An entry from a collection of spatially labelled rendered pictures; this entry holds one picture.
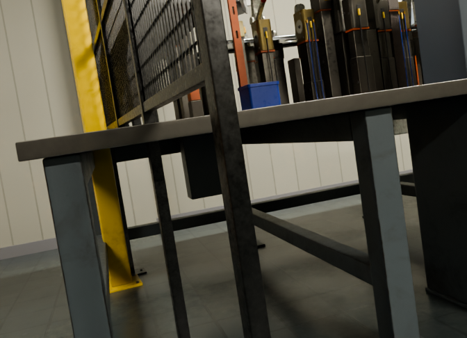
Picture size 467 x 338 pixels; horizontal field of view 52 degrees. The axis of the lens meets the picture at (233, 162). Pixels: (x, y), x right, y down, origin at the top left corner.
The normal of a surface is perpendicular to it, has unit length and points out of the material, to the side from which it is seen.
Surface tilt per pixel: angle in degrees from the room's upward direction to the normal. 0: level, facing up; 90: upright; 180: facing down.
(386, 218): 90
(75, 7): 90
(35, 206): 90
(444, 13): 90
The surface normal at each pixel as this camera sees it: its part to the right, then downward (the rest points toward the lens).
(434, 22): -0.95, 0.16
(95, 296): 0.26, 0.03
